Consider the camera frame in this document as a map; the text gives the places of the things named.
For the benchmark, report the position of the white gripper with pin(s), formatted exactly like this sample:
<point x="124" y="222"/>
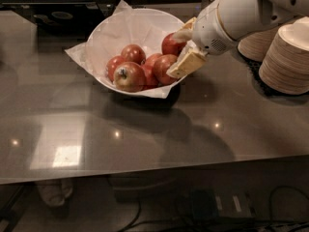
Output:
<point x="210" y="29"/>

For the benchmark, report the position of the red apple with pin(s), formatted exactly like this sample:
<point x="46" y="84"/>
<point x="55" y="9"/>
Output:
<point x="151" y="81"/>
<point x="161" y="65"/>
<point x="171" y="46"/>
<point x="112" y="64"/>
<point x="150" y="61"/>
<point x="133" y="53"/>
<point x="129" y="77"/>

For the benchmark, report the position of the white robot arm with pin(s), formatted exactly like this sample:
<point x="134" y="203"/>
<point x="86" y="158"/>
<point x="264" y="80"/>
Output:
<point x="223" y="23"/>

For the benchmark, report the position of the white bowl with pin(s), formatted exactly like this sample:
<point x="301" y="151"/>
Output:
<point x="106" y="33"/>

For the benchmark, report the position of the white paper liner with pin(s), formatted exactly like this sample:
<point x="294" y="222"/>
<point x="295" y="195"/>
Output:
<point x="128" y="23"/>

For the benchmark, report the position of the back stack of paper plates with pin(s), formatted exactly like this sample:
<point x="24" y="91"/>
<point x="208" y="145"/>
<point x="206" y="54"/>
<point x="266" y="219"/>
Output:
<point x="255" y="46"/>

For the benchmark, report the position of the stack of paper plates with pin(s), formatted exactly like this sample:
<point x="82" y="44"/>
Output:
<point x="255" y="46"/>
<point x="286" y="65"/>

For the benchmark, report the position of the black mat under plates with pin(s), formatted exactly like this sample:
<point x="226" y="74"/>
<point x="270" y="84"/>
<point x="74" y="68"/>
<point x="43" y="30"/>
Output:
<point x="254" y="68"/>

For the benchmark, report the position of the front stack of paper plates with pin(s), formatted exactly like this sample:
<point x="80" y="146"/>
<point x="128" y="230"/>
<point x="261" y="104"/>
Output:
<point x="286" y="65"/>

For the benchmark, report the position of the black tray with items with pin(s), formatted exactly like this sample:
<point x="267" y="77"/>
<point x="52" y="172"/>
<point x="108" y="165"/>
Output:
<point x="63" y="17"/>

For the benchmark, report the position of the dark box on floor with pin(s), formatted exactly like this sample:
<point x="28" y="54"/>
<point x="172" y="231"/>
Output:
<point x="207" y="204"/>

